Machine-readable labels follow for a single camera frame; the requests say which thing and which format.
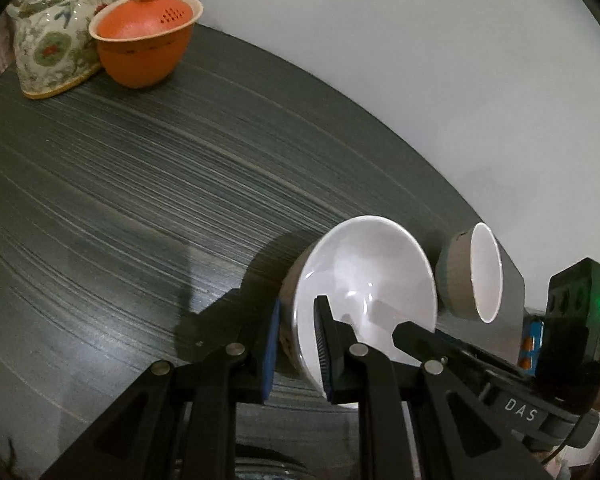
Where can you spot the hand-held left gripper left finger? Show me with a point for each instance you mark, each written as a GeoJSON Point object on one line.
{"type": "Point", "coordinates": [270, 355]}

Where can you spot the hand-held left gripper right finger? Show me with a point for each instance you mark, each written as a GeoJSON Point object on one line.
{"type": "Point", "coordinates": [326, 355]}

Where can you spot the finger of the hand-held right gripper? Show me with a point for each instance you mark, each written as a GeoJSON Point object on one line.
{"type": "Point", "coordinates": [410, 337]}

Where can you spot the white printed bowl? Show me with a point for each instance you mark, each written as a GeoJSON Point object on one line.
{"type": "Point", "coordinates": [370, 260]}

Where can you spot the grey cup white inside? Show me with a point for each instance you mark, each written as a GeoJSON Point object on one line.
{"type": "Point", "coordinates": [485, 270]}

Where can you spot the blue and orange box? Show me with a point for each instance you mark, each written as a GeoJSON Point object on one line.
{"type": "Point", "coordinates": [530, 345]}

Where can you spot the orange lidded tea cup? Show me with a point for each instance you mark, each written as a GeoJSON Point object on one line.
{"type": "Point", "coordinates": [140, 55]}

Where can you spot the floral ceramic teapot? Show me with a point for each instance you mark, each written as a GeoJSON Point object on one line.
{"type": "Point", "coordinates": [50, 50]}

